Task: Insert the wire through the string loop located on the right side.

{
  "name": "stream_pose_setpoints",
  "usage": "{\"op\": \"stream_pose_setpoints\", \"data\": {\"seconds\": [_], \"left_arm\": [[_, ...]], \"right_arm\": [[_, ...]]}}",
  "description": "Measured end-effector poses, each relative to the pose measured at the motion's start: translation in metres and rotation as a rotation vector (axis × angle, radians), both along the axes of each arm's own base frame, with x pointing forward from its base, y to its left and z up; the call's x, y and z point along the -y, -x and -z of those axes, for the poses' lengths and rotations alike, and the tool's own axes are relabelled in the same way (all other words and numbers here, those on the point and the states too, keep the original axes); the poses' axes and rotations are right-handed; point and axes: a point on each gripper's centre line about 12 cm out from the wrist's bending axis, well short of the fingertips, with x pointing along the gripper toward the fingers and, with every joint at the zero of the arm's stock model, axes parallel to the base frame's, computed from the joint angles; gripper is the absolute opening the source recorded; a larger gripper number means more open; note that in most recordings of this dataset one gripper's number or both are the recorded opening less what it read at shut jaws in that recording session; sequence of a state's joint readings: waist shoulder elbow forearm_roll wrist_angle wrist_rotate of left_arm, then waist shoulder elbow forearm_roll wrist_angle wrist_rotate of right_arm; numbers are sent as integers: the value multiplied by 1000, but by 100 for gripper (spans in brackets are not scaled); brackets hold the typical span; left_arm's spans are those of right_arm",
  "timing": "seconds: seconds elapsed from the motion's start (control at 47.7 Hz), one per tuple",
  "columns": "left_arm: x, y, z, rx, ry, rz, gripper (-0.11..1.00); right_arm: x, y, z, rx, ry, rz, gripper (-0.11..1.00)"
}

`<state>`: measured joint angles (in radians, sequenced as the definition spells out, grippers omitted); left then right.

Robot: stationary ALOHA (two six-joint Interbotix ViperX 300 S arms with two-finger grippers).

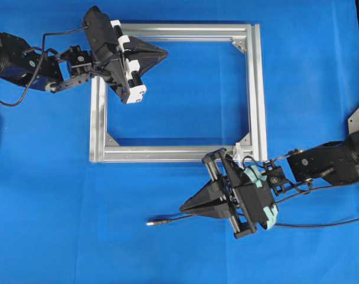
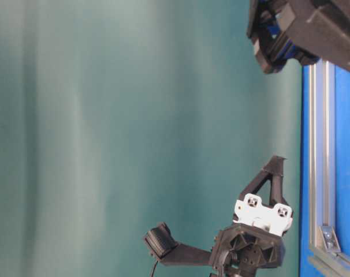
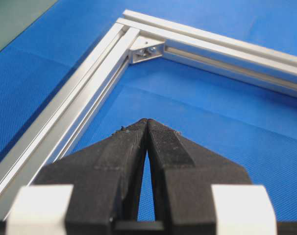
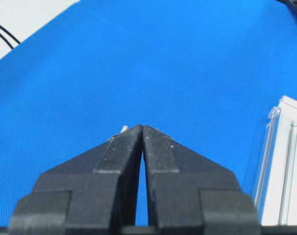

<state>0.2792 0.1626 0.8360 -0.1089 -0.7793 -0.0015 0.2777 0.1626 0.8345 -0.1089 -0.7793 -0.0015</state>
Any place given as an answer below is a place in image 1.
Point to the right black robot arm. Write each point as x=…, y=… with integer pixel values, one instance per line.
x=336, y=162

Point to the right gripper teal trim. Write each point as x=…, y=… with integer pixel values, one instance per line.
x=240, y=195

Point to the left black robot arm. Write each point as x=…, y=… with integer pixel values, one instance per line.
x=46, y=69

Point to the aluminium extrusion frame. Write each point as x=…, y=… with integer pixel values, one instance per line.
x=206, y=95

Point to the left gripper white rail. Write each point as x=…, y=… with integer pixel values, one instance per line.
x=126, y=72

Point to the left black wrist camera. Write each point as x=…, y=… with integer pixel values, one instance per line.
x=100, y=34

